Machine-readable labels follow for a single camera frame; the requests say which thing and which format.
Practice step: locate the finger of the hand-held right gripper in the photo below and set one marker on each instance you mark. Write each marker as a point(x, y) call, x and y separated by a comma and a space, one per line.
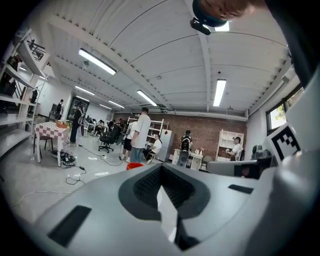
point(222, 167)

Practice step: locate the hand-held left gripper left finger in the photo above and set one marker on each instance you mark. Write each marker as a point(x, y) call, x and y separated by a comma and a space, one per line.
point(105, 225)

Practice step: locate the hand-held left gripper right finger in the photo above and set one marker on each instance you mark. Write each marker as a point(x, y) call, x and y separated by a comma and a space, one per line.
point(220, 207)

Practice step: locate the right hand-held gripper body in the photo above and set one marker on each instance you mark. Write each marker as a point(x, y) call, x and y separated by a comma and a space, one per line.
point(300, 180)

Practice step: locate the grey chair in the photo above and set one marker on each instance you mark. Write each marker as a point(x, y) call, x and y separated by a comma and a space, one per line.
point(207, 161)

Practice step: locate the white wooden cabinet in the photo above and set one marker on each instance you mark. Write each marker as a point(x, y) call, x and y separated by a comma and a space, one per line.
point(225, 142)

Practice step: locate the small white table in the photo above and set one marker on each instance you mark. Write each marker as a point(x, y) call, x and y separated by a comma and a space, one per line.
point(196, 160)

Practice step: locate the grey refrigerator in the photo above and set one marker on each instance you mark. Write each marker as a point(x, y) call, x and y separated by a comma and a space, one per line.
point(167, 145)

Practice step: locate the orange bucket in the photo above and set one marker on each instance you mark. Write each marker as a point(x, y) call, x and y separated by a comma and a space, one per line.
point(134, 166)

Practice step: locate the window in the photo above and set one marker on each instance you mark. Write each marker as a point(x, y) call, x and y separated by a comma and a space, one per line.
point(277, 117)

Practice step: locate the long ceiling light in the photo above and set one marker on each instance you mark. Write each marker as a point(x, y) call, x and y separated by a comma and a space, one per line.
point(222, 27)
point(97, 61)
point(116, 104)
point(84, 90)
point(147, 98)
point(219, 92)

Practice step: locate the pile of black gear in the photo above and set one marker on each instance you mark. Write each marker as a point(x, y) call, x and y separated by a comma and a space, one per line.
point(67, 158)

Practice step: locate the white open shelf rack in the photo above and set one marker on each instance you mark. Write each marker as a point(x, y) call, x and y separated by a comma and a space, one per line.
point(156, 125)

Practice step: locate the black office chair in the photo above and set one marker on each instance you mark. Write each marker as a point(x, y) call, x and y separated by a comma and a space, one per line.
point(108, 140)

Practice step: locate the table with checked cloth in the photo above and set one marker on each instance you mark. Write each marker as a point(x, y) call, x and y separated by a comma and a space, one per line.
point(51, 131)

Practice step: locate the person's black clothing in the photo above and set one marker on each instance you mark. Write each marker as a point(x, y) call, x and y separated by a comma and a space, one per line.
point(297, 32)

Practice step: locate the white metal shelving unit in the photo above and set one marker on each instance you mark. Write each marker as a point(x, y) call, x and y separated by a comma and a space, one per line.
point(17, 105)

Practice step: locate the person's head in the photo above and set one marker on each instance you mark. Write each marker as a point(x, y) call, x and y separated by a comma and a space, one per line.
point(225, 7)

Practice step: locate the black head-worn camera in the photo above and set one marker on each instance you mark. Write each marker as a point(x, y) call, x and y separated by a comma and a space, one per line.
point(203, 23)

